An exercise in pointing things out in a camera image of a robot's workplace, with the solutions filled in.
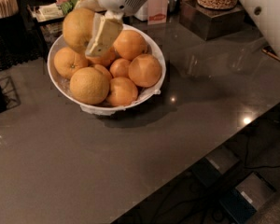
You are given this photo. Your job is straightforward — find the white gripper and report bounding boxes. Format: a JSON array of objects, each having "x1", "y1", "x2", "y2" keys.
[{"x1": 75, "y1": 0, "x2": 147, "y2": 57}]

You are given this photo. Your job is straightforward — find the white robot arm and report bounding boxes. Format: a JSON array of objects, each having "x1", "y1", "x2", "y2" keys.
[{"x1": 76, "y1": 0, "x2": 280, "y2": 59}]

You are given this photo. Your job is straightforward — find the white bowl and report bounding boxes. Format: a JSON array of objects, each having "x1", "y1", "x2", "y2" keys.
[{"x1": 46, "y1": 23, "x2": 167, "y2": 113}]

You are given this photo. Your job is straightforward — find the front left large orange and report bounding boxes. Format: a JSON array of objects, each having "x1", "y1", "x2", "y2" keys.
[{"x1": 70, "y1": 67, "x2": 109, "y2": 105}]

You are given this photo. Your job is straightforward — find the white appliance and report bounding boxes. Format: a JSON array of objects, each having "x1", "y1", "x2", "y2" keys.
[{"x1": 134, "y1": 3, "x2": 148, "y2": 21}]

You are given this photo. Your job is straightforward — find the black tray of sachets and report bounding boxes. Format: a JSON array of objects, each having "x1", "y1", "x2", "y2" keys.
[{"x1": 27, "y1": 0, "x2": 77, "y2": 37}]

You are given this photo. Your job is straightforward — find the black stir stick holder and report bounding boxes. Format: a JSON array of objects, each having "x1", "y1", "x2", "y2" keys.
[{"x1": 0, "y1": 13, "x2": 29, "y2": 54}]

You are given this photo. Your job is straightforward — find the dark metal box stand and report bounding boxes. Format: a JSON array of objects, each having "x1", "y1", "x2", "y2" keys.
[{"x1": 179, "y1": 0, "x2": 245, "y2": 40}]

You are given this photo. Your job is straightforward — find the upper blue grey box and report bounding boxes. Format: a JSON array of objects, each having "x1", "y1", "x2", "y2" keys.
[{"x1": 191, "y1": 146, "x2": 240, "y2": 188}]

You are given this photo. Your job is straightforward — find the blue grey box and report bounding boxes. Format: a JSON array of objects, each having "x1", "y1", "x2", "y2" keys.
[
  {"x1": 219, "y1": 172, "x2": 276, "y2": 224},
  {"x1": 191, "y1": 146, "x2": 240, "y2": 188}
]

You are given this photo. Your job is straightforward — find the lower blue grey box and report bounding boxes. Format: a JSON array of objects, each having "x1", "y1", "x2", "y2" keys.
[{"x1": 219, "y1": 172, "x2": 276, "y2": 224}]

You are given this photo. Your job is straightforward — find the black wire rack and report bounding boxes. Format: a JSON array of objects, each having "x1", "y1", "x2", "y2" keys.
[{"x1": 0, "y1": 77, "x2": 21, "y2": 113}]

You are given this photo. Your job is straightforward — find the black floor cable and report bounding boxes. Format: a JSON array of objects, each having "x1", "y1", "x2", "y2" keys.
[{"x1": 146, "y1": 131, "x2": 280, "y2": 224}]

